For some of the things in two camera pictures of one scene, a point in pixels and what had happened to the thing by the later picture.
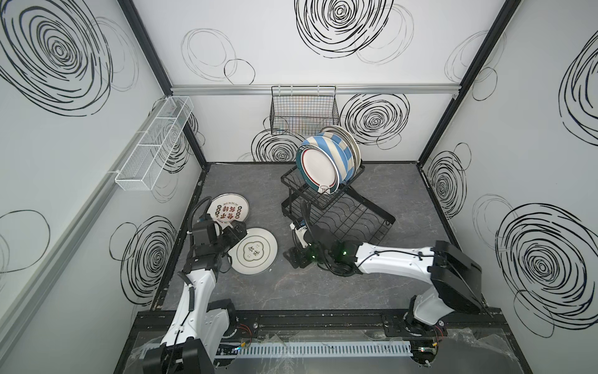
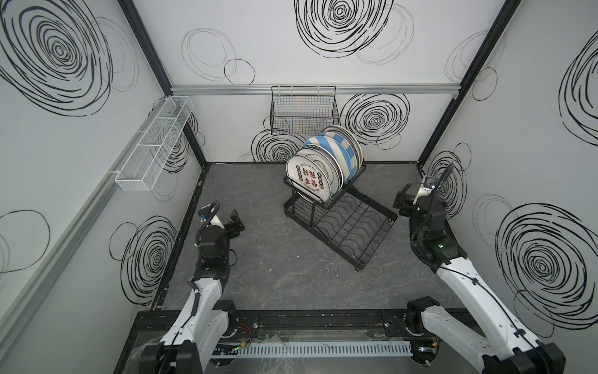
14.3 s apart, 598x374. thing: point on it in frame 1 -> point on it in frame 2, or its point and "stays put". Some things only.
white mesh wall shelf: x=144 y=166 stays put
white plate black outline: x=255 y=254 -> x=328 y=167
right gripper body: x=308 y=253 -> x=413 y=225
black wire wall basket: x=303 y=110 stays put
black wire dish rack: x=344 y=214 stays put
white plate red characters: x=226 y=207 -> x=307 y=179
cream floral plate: x=351 y=139 stays put
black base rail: x=337 y=325 stays put
